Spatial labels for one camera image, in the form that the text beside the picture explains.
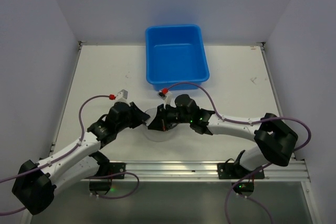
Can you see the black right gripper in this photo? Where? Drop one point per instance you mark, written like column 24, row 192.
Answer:
column 161, row 117

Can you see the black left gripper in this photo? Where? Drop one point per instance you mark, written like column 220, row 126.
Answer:
column 134, row 115

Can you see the white mesh laundry bag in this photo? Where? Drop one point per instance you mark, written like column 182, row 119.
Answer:
column 157, row 131

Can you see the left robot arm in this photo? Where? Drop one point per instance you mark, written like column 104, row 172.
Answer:
column 38, row 183

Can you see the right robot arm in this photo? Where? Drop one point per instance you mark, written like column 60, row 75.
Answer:
column 275, row 140

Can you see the blue plastic bin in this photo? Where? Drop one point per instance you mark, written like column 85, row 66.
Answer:
column 175, row 53

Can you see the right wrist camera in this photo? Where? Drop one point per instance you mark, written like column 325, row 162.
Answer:
column 166, row 96

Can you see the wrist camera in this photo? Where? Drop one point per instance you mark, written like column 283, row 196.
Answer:
column 166, row 96
column 121, row 96

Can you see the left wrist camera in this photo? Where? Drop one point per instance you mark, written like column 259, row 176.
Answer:
column 121, row 96

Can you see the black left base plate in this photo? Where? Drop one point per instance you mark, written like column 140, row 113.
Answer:
column 115, row 168

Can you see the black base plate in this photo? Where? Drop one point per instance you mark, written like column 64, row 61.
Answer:
column 229, row 170
column 115, row 168

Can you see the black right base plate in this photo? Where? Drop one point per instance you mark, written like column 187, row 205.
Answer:
column 229, row 170

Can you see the aluminium mounting rail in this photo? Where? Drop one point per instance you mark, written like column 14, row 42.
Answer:
column 206, row 171

